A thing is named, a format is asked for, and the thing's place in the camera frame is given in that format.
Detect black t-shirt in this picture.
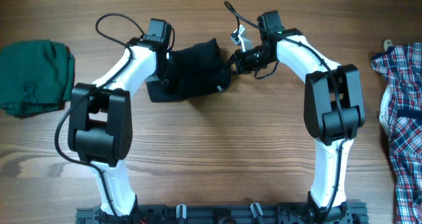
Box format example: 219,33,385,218
146,38,231,103

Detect black mounting rail base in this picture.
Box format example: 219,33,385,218
75,202,369,224

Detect folded green garment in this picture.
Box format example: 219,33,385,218
1,40,75,117

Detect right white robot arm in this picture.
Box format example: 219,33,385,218
227,8,365,223

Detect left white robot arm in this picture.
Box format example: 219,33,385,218
68,18,173,223

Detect plaid red blue shirt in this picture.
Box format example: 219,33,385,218
371,42,421,223

